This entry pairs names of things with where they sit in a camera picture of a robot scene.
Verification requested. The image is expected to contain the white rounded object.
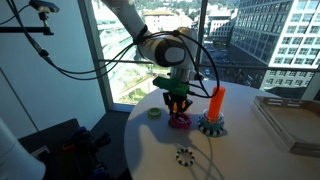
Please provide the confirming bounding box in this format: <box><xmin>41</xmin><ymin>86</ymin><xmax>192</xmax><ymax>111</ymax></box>
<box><xmin>0</xmin><ymin>118</ymin><xmax>47</xmax><ymax>180</ymax></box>

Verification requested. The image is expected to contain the pink ribbed ring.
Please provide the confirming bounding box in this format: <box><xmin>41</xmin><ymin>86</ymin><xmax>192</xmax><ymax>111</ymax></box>
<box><xmin>168</xmin><ymin>113</ymin><xmax>193</xmax><ymax>130</ymax></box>

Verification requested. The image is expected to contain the lime green ring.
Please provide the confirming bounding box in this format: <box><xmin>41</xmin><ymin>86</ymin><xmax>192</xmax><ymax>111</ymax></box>
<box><xmin>147</xmin><ymin>107</ymin><xmax>163</xmax><ymax>119</ymax></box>

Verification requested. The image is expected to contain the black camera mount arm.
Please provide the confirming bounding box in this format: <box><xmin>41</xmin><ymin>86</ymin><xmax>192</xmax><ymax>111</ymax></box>
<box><xmin>0</xmin><ymin>12</ymin><xmax>55</xmax><ymax>37</ymax></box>

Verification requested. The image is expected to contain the large black white striped ring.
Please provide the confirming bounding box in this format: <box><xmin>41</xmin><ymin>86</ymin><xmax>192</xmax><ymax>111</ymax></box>
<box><xmin>196</xmin><ymin>119</ymin><xmax>226</xmax><ymax>138</ymax></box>

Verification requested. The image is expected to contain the orange stacking peg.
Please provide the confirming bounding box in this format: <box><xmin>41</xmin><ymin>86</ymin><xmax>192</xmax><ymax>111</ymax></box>
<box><xmin>207</xmin><ymin>85</ymin><xmax>227</xmax><ymax>122</ymax></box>

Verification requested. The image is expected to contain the dark window frame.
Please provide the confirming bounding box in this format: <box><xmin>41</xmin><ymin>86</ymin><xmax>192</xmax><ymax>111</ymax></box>
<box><xmin>77</xmin><ymin>0</ymin><xmax>320</xmax><ymax>113</ymax></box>

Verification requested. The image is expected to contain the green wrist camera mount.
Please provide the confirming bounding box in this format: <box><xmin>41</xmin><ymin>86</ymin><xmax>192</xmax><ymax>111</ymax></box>
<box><xmin>152</xmin><ymin>76</ymin><xmax>191</xmax><ymax>98</ymax></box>

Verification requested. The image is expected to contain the small black white striped ring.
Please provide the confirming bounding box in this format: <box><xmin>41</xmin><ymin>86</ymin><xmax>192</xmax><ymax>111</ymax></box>
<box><xmin>175</xmin><ymin>148</ymin><xmax>196</xmax><ymax>168</ymax></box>

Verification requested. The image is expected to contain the grey rectangular tray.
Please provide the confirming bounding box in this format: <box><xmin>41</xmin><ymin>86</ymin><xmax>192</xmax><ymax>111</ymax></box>
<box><xmin>252</xmin><ymin>95</ymin><xmax>320</xmax><ymax>158</ymax></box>

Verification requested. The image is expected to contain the teal ring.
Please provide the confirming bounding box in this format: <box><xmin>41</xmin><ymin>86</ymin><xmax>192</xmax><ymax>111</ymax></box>
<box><xmin>198</xmin><ymin>109</ymin><xmax>225</xmax><ymax>132</ymax></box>

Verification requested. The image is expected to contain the black equipment cart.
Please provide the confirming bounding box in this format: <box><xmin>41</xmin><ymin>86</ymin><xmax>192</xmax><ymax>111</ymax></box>
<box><xmin>18</xmin><ymin>118</ymin><xmax>131</xmax><ymax>180</ymax></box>

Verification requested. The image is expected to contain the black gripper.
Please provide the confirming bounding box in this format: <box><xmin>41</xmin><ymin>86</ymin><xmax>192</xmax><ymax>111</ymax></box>
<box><xmin>162</xmin><ymin>90</ymin><xmax>194</xmax><ymax>116</ymax></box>

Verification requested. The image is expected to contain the camera on stand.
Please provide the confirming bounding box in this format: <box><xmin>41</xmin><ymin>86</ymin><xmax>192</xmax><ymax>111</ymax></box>
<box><xmin>29</xmin><ymin>0</ymin><xmax>60</xmax><ymax>14</ymax></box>

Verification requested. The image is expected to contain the black cable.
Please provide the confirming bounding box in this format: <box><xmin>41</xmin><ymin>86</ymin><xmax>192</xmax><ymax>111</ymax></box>
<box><xmin>6</xmin><ymin>0</ymin><xmax>221</xmax><ymax>100</ymax></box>

